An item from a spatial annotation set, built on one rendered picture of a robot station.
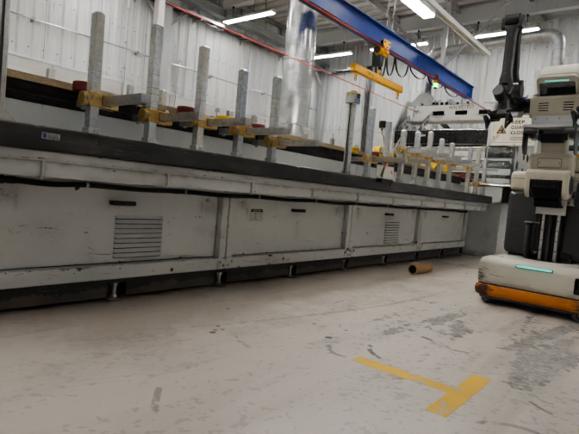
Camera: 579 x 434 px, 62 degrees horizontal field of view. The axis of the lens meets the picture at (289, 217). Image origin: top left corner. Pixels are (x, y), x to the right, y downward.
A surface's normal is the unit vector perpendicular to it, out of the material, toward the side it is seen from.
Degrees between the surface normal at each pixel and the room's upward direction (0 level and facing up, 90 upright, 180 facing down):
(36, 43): 90
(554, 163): 98
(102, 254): 90
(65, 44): 90
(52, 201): 91
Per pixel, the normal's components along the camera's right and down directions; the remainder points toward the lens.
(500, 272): -0.64, -0.02
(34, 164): 0.77, 0.10
